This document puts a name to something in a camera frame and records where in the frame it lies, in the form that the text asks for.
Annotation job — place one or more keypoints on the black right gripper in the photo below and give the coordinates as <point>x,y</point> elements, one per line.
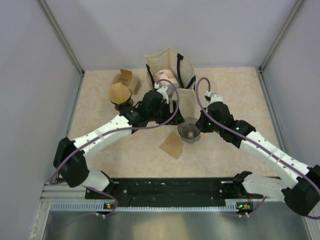
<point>203,129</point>

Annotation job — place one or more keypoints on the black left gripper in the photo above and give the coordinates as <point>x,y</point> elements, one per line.
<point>169,116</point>

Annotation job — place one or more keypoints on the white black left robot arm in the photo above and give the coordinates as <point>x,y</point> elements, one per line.
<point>72,155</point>

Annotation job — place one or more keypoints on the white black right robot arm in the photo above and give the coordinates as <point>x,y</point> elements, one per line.
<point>297,184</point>

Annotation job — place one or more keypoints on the pink wrapped paper roll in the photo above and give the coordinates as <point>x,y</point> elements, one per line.
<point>166,75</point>

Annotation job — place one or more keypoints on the brown cardboard box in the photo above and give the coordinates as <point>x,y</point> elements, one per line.
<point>128,79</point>

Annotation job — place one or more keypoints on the cream floral canvas tote bag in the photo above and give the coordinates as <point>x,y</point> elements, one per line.
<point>184,72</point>

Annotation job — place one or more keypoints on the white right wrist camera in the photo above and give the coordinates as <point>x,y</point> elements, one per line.
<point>212,97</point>

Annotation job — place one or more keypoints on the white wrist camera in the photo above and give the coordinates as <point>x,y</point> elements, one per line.
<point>166,89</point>
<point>212,97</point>

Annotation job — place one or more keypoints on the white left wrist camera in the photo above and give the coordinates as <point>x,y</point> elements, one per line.
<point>166,89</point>

